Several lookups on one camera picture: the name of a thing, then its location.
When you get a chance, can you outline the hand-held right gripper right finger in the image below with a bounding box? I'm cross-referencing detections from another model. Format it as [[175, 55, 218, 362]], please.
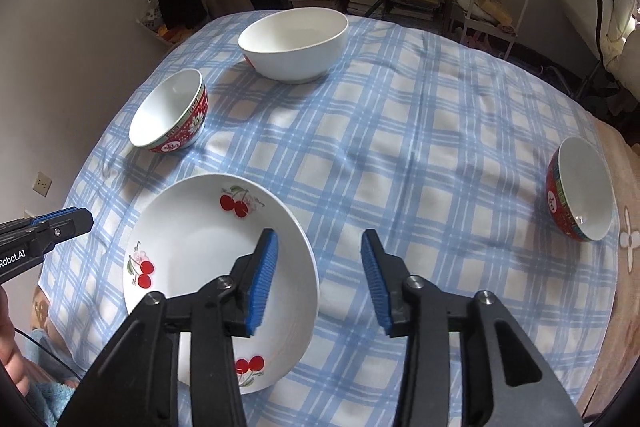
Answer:
[[361, 228, 583, 427]]

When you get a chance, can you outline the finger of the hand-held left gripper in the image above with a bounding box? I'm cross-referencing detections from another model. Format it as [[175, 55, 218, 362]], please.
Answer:
[[30, 207, 94, 227], [32, 222, 94, 253]]

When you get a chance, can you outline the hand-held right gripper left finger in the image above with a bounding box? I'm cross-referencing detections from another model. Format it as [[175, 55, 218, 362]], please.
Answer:
[[60, 228, 279, 427]]

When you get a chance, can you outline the white cherry print plate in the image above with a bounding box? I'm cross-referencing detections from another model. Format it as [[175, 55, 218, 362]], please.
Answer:
[[122, 173, 320, 395]]

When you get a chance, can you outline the red patterned small bowl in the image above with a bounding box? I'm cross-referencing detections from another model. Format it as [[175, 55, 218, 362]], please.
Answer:
[[545, 137, 619, 243], [129, 68, 208, 154]]

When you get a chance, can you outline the large white bowl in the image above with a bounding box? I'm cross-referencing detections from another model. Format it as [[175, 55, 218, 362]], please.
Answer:
[[237, 7, 349, 85]]

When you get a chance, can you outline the person's left hand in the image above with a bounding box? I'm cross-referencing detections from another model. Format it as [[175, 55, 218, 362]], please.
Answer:
[[0, 287, 29, 397]]

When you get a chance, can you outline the blue plaid tablecloth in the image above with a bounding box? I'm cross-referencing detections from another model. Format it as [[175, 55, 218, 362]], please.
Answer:
[[37, 9, 621, 427]]

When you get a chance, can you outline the yellow floor clutter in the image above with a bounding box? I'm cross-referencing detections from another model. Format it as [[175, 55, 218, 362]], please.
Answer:
[[137, 0, 201, 46]]

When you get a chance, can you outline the black cable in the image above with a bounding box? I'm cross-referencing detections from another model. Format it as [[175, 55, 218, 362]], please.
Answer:
[[15, 329, 82, 380]]

